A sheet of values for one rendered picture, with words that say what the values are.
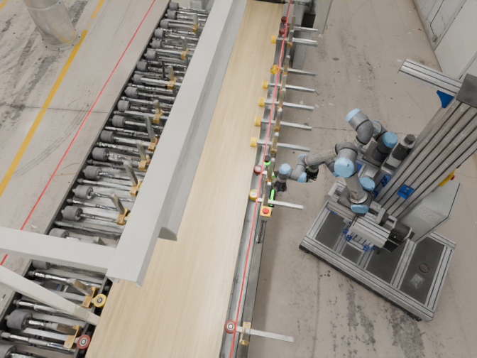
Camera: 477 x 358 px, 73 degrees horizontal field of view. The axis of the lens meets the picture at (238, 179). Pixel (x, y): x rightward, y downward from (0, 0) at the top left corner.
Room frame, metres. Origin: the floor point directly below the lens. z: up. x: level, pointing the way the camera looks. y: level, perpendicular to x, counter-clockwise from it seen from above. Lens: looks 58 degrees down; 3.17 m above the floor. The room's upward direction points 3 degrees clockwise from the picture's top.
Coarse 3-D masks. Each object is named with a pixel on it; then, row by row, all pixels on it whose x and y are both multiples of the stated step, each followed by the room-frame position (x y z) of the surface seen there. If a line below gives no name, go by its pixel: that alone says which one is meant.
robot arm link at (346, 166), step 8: (344, 152) 1.22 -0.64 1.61; (352, 152) 1.22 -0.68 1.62; (336, 160) 1.18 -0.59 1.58; (344, 160) 1.16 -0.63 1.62; (352, 160) 1.16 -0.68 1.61; (336, 168) 1.13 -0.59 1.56; (344, 168) 1.12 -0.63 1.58; (352, 168) 1.11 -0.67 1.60; (344, 176) 1.10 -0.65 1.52; (352, 176) 1.11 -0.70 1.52; (352, 184) 1.11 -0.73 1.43; (360, 184) 1.13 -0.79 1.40; (352, 192) 1.10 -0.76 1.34; (360, 192) 1.10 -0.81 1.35; (368, 192) 1.16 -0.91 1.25; (352, 200) 1.09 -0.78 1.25; (360, 200) 1.07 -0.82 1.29; (368, 200) 1.10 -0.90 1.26; (352, 208) 1.06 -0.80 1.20; (360, 208) 1.04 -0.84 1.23; (368, 208) 1.05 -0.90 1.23
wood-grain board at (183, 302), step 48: (240, 48) 3.15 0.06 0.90; (240, 96) 2.40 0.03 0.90; (240, 144) 1.80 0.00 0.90; (192, 192) 1.28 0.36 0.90; (240, 192) 1.30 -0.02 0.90; (192, 240) 0.87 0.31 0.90; (240, 240) 0.90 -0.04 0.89; (144, 288) 0.51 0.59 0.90; (192, 288) 0.53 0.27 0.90; (96, 336) 0.21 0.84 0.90; (144, 336) 0.22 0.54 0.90; (192, 336) 0.24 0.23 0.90
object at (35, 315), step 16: (192, 16) 3.97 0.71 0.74; (192, 48) 3.34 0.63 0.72; (112, 144) 1.83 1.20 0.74; (128, 176) 1.49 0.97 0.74; (112, 192) 1.32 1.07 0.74; (128, 208) 1.18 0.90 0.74; (80, 224) 1.01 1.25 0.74; (96, 224) 1.02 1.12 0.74; (112, 240) 0.90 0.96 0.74; (48, 272) 0.62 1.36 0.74; (64, 272) 0.63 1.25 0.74; (48, 320) 0.30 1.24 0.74; (64, 320) 0.30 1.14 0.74; (32, 352) 0.10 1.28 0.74; (48, 352) 0.11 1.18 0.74
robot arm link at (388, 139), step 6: (384, 132) 1.72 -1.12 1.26; (390, 132) 1.71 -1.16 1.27; (378, 138) 1.69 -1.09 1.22; (384, 138) 1.65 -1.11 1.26; (390, 138) 1.65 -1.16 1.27; (396, 138) 1.66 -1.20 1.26; (378, 144) 1.67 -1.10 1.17; (384, 144) 1.62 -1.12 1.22; (390, 144) 1.61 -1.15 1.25; (384, 150) 1.61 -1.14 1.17; (390, 150) 1.61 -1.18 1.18
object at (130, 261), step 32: (224, 0) 1.29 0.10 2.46; (224, 32) 1.13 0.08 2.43; (192, 64) 0.89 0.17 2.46; (192, 96) 0.74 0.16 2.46; (192, 128) 0.64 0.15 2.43; (160, 160) 0.49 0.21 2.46; (160, 192) 0.39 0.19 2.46; (128, 224) 0.30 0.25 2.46; (160, 224) 0.32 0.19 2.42; (32, 256) 0.22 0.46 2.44; (64, 256) 0.22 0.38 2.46; (96, 256) 0.22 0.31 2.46; (128, 256) 0.23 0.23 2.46; (32, 288) 0.30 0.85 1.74; (96, 320) 0.29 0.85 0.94
